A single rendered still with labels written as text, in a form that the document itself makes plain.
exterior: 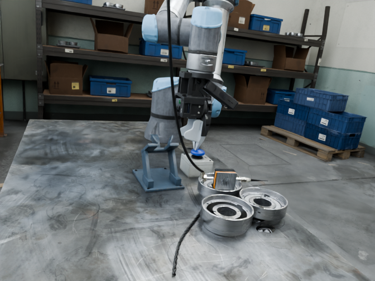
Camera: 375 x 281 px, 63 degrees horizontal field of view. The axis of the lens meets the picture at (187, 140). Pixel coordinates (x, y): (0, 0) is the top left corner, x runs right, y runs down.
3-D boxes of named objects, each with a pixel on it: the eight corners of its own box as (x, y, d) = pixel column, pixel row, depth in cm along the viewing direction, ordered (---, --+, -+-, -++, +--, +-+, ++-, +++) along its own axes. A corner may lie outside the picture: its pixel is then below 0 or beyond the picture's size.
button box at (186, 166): (211, 176, 86) (214, 160, 85) (188, 177, 84) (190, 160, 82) (200, 165, 94) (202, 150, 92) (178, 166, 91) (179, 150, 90)
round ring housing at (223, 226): (227, 245, 56) (230, 226, 55) (188, 219, 63) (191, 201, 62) (260, 228, 63) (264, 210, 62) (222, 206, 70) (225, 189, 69)
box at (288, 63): (306, 72, 488) (311, 48, 478) (281, 69, 475) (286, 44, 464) (291, 70, 525) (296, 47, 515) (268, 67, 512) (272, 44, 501)
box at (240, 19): (253, 30, 439) (257, 2, 428) (218, 24, 413) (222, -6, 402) (236, 30, 474) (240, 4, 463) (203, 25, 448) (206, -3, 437)
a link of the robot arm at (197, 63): (209, 55, 83) (223, 57, 76) (207, 72, 84) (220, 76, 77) (183, 52, 80) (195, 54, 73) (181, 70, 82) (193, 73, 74)
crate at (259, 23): (264, 34, 491) (267, 20, 484) (280, 34, 458) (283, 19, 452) (236, 30, 469) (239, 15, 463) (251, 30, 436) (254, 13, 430)
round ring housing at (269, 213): (278, 232, 62) (282, 214, 61) (229, 215, 67) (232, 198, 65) (288, 212, 71) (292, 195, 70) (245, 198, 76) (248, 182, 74)
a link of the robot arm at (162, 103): (154, 107, 122) (157, 73, 118) (187, 112, 121) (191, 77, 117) (147, 113, 110) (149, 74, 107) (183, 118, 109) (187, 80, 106)
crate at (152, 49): (173, 58, 448) (174, 42, 442) (182, 59, 414) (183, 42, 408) (138, 54, 428) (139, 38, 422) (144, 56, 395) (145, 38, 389)
